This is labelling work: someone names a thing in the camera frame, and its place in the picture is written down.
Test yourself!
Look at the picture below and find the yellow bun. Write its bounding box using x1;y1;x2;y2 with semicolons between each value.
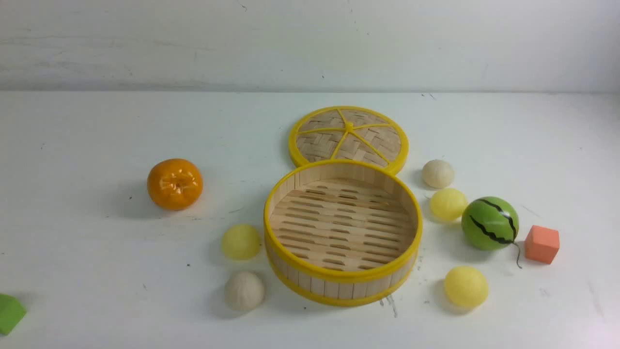
444;266;489;309
221;224;261;260
429;188;468;222

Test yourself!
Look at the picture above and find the white bun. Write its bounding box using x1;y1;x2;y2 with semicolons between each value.
421;159;455;189
224;271;265;312

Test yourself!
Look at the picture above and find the yellow woven steamer lid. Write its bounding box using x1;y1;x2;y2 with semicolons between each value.
288;106;409;175

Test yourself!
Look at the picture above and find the yellow bamboo steamer tray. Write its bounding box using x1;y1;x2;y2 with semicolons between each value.
263;159;423;307

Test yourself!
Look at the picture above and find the orange plastic tangerine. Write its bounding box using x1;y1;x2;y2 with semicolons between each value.
146;159;204;210

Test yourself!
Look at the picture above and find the green toy watermelon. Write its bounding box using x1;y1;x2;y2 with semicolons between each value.
461;196;522;269

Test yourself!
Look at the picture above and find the orange foam cube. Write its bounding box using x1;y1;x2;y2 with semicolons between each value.
524;225;560;265

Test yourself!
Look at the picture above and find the green foam block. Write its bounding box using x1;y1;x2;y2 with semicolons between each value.
0;294;27;335

